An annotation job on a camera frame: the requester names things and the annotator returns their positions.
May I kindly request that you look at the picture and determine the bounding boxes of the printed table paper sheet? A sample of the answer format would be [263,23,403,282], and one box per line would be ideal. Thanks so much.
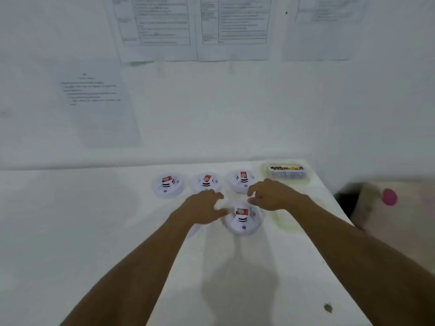
[194,0,276,62]
[105,0,198,63]

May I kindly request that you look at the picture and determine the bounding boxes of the clear plastic battery container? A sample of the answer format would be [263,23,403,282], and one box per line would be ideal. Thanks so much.
[262,161,311,186]

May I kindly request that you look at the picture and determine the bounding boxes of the white smoke detector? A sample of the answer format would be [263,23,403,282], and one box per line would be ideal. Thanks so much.
[152,174,186,199]
[227,170,257,194]
[191,173,223,193]
[224,202,263,235]

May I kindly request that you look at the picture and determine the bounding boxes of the person's right forearm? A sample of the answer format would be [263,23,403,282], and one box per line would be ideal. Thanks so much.
[289,197,435,326]

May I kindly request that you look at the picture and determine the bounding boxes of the beige sack with pink dot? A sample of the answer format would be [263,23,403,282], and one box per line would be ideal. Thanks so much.
[350,181,435,273]

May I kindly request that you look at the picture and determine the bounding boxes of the person's left forearm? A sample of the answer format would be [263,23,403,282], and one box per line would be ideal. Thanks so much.
[60,214,198,326]

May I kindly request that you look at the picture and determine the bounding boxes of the clear plastic container lid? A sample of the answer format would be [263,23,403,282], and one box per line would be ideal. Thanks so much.
[272,197,327,234]

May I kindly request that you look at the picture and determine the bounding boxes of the faint printed paper sheet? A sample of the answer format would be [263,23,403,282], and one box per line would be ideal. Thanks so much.
[284,0,372,62]

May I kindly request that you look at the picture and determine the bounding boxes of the text paper sheet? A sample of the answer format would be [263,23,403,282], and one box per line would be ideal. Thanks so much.
[51,62,142,149]

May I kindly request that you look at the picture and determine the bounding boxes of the person's right hand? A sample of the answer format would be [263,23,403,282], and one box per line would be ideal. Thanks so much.
[247,178,308,212]

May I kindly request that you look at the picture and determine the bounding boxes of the person's left hand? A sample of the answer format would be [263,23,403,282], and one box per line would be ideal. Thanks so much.
[173,189,230,225]

